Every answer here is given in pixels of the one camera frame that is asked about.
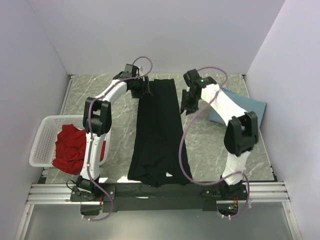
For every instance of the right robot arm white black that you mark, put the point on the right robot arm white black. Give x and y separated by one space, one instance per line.
242 132

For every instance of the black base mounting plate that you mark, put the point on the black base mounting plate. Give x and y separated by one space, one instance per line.
142 197

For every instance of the folded blue t shirt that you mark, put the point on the folded blue t shirt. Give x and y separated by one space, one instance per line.
248 104

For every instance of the white plastic laundry basket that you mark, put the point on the white plastic laundry basket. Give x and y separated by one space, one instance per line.
43 150

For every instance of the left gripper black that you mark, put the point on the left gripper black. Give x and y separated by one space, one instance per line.
145 89

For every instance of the aluminium rail frame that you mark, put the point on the aluminium rail frame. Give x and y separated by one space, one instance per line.
59 194

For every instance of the red t shirt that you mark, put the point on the red t shirt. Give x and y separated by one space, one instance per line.
70 149

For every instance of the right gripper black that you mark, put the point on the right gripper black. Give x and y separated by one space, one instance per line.
185 106

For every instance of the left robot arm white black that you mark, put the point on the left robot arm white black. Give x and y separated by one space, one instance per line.
97 121

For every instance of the black t shirt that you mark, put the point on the black t shirt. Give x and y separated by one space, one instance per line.
155 160

